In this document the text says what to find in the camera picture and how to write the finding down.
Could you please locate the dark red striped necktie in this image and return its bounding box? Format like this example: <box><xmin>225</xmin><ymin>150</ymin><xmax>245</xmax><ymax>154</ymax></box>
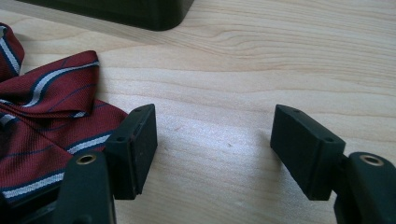
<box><xmin>0</xmin><ymin>21</ymin><xmax>129</xmax><ymax>204</ymax></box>

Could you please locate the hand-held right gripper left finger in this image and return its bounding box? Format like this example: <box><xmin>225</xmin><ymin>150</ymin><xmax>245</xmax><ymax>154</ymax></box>
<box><xmin>53</xmin><ymin>103</ymin><xmax>159</xmax><ymax>224</ymax></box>

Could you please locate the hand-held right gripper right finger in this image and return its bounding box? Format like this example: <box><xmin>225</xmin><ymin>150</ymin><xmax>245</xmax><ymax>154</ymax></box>
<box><xmin>270</xmin><ymin>104</ymin><xmax>396</xmax><ymax>224</ymax></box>

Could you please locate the black box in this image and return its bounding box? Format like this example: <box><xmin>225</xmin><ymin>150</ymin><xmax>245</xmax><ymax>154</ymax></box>
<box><xmin>17</xmin><ymin>0</ymin><xmax>195</xmax><ymax>32</ymax></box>

